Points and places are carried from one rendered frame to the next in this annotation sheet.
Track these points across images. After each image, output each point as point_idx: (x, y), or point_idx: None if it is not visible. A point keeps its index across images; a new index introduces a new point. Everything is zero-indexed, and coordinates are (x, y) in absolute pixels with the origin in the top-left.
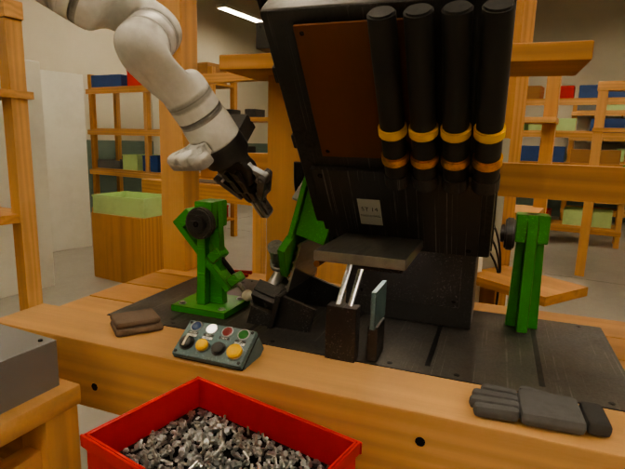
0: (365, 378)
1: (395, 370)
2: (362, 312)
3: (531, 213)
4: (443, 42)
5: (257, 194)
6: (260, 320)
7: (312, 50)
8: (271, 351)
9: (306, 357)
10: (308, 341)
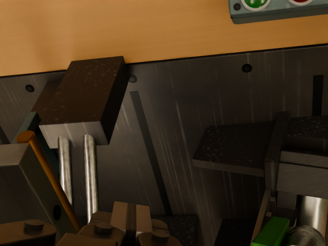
0: (23, 24)
1: (6, 69)
2: (167, 217)
3: None
4: None
5: (29, 236)
6: (309, 123)
7: None
8: (223, 30)
9: (150, 40)
10: (184, 94)
